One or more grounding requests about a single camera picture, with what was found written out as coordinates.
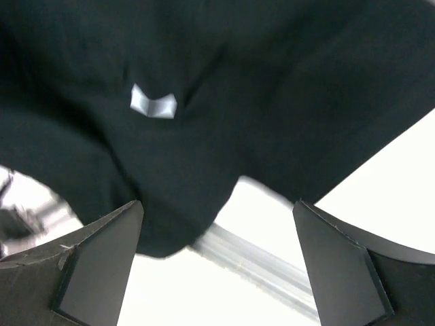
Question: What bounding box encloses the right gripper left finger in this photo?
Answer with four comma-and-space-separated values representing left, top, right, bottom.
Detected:
1, 201, 143, 326

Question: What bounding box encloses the black t shirt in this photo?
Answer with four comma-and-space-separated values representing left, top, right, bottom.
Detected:
1, 1, 434, 257

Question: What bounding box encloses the aluminium rail frame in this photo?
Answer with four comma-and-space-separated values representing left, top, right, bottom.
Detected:
190, 223, 320, 325

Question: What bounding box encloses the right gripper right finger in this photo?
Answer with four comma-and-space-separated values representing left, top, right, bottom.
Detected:
293, 201, 434, 326

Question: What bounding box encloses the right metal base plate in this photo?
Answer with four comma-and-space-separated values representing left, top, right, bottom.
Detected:
1, 166, 83, 259

